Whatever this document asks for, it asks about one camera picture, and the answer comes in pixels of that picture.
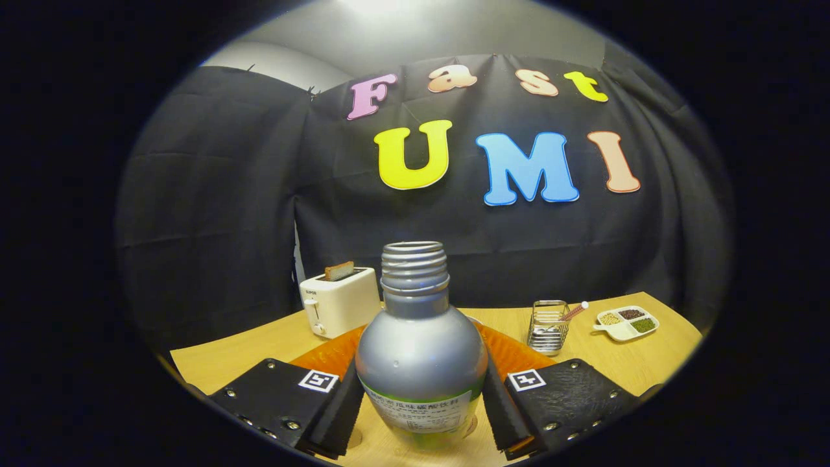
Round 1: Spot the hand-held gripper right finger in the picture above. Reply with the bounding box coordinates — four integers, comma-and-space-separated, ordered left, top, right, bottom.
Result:
477, 323, 662, 461

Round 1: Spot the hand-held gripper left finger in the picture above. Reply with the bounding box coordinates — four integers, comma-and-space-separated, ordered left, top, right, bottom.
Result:
188, 324, 366, 461

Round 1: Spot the silver juice bottle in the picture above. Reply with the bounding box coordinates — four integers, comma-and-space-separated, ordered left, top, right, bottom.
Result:
355, 241, 488, 448

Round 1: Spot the wooden table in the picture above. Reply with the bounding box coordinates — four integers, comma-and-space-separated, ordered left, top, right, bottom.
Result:
170, 292, 704, 467

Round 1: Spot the pink straw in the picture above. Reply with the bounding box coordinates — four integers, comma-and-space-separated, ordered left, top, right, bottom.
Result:
541, 301, 589, 328

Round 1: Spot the white divided grain dish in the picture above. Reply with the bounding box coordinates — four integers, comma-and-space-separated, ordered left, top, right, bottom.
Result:
592, 305, 660, 342

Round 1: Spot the white toaster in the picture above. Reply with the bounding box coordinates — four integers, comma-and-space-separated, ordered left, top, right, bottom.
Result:
300, 267, 382, 339

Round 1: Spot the wire mesh basket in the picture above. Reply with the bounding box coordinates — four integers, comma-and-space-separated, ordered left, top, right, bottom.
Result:
527, 300, 571, 357

